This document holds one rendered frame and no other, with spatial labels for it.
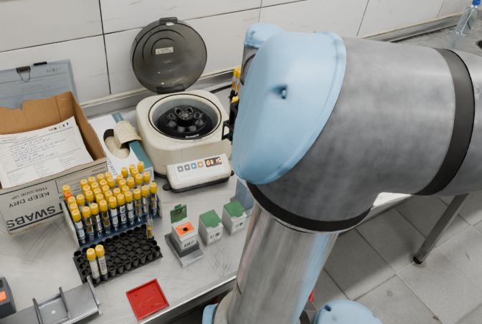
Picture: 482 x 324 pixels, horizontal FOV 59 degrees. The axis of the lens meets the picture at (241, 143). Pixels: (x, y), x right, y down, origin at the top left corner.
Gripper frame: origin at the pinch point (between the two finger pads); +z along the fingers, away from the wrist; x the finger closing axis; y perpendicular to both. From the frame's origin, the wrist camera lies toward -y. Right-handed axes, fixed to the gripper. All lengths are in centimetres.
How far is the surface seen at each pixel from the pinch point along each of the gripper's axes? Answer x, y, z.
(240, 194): 0.0, 2.0, 9.3
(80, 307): 4.4, 44.7, 11.1
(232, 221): 5.2, 8.6, 9.8
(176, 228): 1.1, 21.1, 7.4
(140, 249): -2.0, 28.7, 13.2
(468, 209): 21, -158, 103
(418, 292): 34, -89, 103
